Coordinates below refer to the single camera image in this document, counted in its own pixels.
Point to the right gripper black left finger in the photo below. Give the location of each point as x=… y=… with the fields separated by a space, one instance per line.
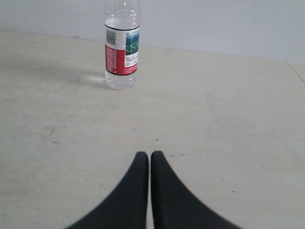
x=126 y=206

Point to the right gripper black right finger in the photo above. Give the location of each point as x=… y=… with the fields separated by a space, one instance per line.
x=174 y=206

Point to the clear bottle red label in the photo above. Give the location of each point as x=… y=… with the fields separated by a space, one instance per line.
x=122 y=19

